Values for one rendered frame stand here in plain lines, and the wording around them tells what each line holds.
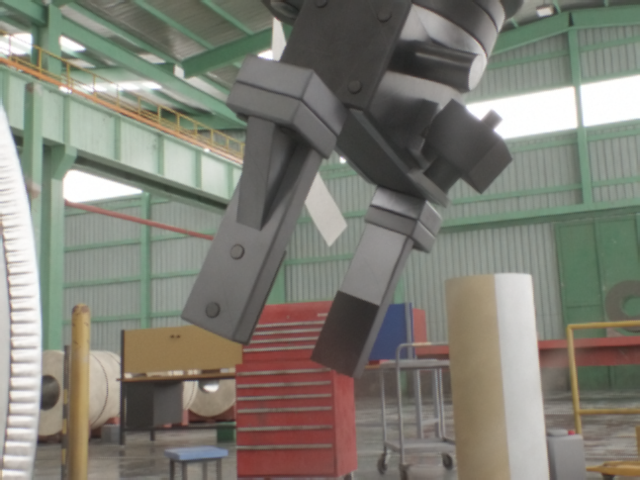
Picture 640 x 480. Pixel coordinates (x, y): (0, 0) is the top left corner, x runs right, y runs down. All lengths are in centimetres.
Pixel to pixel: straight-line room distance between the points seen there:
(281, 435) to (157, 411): 569
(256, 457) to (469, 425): 137
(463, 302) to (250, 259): 466
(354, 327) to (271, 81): 17
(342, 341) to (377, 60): 17
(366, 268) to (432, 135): 10
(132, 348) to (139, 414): 82
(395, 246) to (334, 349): 6
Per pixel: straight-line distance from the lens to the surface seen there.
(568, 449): 595
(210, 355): 1042
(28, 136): 427
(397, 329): 936
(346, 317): 45
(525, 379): 497
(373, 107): 34
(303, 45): 36
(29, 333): 90
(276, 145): 32
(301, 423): 538
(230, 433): 1145
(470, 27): 39
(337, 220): 118
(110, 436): 1235
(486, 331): 491
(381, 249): 45
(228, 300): 32
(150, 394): 1096
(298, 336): 550
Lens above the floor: 76
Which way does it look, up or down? 10 degrees up
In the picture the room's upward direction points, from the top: 2 degrees counter-clockwise
